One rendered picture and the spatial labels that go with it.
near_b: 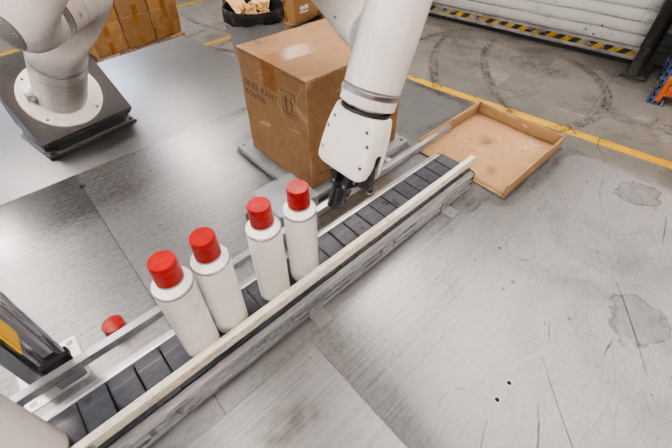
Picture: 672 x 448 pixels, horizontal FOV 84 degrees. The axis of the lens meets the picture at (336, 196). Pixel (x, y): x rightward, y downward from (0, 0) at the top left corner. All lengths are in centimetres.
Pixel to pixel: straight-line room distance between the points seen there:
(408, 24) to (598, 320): 60
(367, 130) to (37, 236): 75
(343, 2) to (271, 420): 59
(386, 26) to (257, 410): 53
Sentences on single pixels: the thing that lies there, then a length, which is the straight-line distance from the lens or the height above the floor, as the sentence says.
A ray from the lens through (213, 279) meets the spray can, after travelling 52.
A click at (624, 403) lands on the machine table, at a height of 83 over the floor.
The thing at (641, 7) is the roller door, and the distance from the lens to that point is 439.
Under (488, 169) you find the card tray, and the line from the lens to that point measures 104.
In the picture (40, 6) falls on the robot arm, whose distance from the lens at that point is 86.
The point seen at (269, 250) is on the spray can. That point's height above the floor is 102.
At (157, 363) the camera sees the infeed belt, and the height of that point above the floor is 88.
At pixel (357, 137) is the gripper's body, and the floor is 113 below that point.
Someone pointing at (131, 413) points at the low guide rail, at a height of 91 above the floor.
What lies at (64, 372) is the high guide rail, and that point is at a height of 96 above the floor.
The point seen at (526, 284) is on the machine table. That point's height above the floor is 83.
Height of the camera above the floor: 144
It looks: 43 degrees down
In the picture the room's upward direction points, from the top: straight up
